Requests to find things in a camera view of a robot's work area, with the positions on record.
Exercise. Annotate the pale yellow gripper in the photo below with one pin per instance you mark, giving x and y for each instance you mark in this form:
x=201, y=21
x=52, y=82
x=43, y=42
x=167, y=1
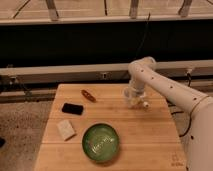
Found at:
x=136, y=99

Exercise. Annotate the white ceramic cup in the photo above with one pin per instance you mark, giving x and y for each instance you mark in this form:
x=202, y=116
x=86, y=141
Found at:
x=129, y=97

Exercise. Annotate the green ceramic bowl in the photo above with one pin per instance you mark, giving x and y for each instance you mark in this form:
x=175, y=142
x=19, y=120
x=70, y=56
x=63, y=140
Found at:
x=100, y=143

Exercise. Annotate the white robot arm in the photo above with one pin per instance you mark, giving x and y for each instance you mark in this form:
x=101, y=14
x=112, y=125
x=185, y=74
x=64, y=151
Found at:
x=198, y=105

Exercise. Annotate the brown oblong toy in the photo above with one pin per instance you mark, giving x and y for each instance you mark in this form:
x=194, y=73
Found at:
x=88, y=96

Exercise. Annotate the black rectangular block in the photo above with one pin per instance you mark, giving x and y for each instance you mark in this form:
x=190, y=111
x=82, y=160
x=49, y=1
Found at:
x=72, y=109

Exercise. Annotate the white sponge block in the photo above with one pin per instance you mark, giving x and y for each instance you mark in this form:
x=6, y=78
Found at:
x=66, y=129

